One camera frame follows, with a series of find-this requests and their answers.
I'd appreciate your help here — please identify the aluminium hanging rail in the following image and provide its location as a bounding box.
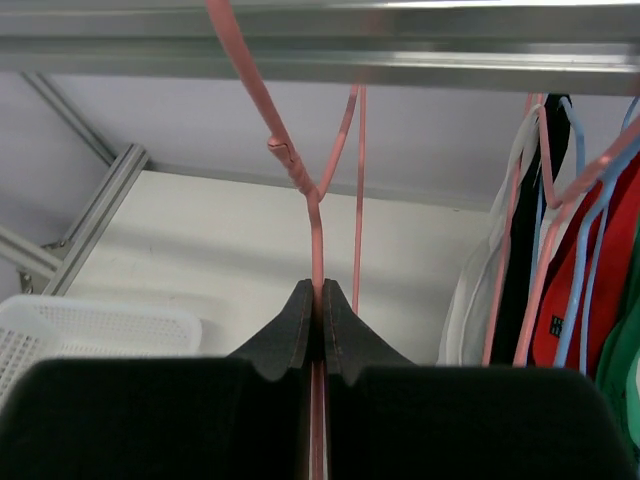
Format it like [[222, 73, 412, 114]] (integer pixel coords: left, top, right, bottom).
[[1, 1, 639, 96]]

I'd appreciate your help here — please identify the white tank top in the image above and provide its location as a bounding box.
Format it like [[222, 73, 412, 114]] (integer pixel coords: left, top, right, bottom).
[[436, 95, 542, 366]]

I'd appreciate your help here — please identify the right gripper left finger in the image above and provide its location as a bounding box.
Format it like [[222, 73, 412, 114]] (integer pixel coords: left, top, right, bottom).
[[1, 280, 313, 479]]

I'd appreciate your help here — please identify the pink wire hanger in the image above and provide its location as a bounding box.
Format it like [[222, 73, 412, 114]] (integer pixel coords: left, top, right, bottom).
[[206, 1, 367, 479], [480, 93, 640, 369]]

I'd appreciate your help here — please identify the aluminium frame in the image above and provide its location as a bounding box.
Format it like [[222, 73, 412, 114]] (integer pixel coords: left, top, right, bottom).
[[1, 73, 517, 283]]

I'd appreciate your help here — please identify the white plastic basket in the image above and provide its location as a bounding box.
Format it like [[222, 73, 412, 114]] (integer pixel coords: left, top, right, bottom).
[[1, 295, 202, 403]]

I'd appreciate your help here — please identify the red tank top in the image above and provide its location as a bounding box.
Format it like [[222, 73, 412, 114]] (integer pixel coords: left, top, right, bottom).
[[527, 149, 640, 376]]

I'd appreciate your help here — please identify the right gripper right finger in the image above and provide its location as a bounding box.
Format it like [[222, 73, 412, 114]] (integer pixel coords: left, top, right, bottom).
[[323, 280, 635, 479]]

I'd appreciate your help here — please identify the green tank top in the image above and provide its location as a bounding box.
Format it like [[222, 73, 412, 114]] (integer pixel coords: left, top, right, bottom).
[[596, 299, 639, 457]]

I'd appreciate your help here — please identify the black tank top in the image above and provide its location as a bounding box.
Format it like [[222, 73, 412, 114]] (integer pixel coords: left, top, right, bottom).
[[490, 94, 571, 365]]

